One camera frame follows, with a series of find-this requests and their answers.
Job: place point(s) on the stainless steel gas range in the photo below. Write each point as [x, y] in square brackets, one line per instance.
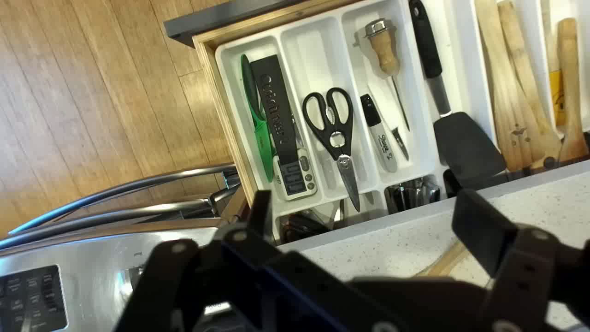
[92, 269]

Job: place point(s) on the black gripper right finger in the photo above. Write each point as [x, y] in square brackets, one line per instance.
[528, 269]

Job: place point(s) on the black spatula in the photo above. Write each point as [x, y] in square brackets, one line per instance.
[463, 143]

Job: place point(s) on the wooden spurtle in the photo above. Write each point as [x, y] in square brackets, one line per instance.
[445, 260]

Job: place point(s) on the Sharpie marker black cap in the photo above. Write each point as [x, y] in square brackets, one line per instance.
[384, 149]

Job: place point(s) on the wooden stick yellow end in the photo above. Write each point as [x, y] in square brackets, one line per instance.
[570, 92]

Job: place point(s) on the flat wooden spatula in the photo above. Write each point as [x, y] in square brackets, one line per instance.
[500, 92]
[528, 92]

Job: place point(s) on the green knife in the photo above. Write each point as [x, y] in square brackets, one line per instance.
[264, 140]

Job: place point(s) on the white plastic cutlery tray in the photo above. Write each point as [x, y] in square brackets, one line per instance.
[319, 55]

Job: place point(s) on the shiny metal utensil bunch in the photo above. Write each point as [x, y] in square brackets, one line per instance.
[413, 193]

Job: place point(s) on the wooden drawer grey front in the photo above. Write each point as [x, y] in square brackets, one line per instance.
[203, 25]

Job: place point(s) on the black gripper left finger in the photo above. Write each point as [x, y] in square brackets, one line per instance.
[177, 276]

